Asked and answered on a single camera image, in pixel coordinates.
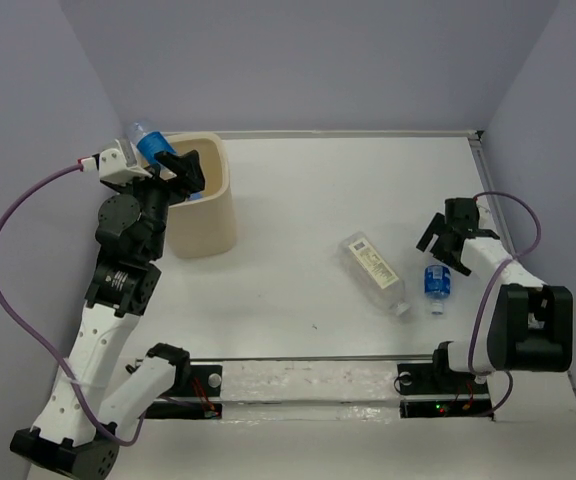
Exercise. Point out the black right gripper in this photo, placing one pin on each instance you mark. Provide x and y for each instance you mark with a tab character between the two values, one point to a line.
435	228

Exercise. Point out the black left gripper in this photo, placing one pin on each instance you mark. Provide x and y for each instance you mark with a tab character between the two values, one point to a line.
187	169

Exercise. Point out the blue label bottle white cap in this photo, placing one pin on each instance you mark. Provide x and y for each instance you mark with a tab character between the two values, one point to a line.
437	287

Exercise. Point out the clear bottle cream label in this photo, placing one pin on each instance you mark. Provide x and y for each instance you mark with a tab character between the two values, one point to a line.
381	284

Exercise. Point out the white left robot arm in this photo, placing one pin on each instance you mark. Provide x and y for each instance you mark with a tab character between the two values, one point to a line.
82	427

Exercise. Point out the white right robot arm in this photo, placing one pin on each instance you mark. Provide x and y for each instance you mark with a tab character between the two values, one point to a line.
521	324

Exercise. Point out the beige plastic bin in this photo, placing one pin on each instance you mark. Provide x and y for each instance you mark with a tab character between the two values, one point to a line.
205	226

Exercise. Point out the right black base slot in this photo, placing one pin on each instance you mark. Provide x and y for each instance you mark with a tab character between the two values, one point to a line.
427	394

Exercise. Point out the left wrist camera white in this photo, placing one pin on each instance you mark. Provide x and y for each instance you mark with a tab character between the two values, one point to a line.
116	164

